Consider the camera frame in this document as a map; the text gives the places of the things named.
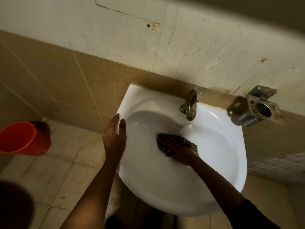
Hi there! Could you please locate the dark patterned cleaning cloth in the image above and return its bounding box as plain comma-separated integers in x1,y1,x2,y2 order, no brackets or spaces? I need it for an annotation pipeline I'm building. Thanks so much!
156,133,198,157

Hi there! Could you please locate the white ceramic wash basin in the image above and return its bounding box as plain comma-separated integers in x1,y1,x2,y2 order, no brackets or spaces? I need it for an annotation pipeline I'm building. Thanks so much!
115,83,247,217

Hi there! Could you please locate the person's left hand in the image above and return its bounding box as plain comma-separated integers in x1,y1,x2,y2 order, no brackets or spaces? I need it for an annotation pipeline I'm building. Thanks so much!
102,113,127,158

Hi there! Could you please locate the black sleeve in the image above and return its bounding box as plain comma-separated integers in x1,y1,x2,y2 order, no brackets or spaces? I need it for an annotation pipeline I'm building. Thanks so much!
229,199,282,229

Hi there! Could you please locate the metal wall holder bracket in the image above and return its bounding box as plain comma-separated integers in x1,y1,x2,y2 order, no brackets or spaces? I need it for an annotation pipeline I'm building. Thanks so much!
238,85,284,127

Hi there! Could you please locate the person's left forearm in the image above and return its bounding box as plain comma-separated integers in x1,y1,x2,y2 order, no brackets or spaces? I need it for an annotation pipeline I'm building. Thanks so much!
60,154,125,229

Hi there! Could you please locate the orange plastic bucket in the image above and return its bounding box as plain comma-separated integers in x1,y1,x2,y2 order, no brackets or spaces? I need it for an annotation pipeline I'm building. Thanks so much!
0,121,51,157

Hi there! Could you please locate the person's right forearm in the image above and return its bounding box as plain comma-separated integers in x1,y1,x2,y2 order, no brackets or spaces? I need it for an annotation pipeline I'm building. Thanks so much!
190,155,246,214

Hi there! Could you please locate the person's right hand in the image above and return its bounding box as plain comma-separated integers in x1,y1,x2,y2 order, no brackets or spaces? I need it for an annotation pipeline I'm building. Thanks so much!
157,135,200,166

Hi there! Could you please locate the clear drain hose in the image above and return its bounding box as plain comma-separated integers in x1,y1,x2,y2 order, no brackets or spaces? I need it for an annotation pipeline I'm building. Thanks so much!
105,175,123,220

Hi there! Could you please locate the metal basin faucet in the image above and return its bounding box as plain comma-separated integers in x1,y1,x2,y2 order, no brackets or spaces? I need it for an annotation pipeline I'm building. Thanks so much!
180,86,203,121

